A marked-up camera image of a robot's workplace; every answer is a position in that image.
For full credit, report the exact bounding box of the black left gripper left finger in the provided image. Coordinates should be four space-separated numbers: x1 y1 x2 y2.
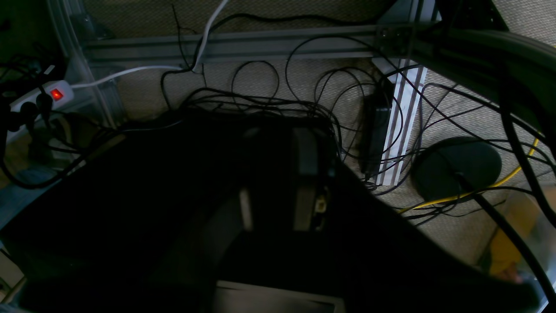
165 188 253 305

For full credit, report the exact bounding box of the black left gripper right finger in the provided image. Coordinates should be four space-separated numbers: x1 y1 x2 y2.
293 127 327 232

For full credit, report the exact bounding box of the black power adapter brick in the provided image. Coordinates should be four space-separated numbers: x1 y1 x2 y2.
358 94 391 177

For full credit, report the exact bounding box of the white striped aluminium profile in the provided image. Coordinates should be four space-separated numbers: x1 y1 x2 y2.
373 59 428 186

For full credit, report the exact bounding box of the black round stand base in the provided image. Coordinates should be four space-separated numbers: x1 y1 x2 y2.
410 137 502 203

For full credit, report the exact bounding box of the white power strip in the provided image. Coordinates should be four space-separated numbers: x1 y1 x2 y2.
9 80 74 114

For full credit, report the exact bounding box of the aluminium frame rail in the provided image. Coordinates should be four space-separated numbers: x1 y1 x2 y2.
83 24 415 66

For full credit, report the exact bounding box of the white power cable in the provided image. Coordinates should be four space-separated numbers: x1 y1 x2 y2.
72 0 228 90

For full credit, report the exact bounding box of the yellow cable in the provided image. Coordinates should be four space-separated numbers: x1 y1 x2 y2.
397 138 540 213

